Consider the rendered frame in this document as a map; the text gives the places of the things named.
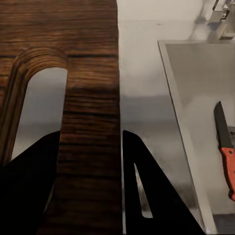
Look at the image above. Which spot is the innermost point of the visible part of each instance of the parer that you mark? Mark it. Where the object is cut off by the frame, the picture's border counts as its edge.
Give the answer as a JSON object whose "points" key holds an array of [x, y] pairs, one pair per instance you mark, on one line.
{"points": [[227, 149]]}

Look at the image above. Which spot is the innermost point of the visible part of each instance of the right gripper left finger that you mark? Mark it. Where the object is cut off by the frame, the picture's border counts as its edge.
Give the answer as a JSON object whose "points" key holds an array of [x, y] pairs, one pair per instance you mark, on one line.
{"points": [[25, 186]]}

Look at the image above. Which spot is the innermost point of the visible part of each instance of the cutting board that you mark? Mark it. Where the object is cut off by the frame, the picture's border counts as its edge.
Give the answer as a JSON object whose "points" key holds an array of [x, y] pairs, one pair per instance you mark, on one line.
{"points": [[82, 37]]}

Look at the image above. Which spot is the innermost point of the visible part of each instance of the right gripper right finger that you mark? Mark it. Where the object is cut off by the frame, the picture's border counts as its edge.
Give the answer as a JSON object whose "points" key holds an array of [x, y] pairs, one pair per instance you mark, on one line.
{"points": [[170, 215]]}

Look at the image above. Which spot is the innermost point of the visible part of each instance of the drop in sink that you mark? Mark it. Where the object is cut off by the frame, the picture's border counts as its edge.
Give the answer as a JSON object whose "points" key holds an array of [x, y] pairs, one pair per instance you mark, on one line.
{"points": [[200, 74]]}

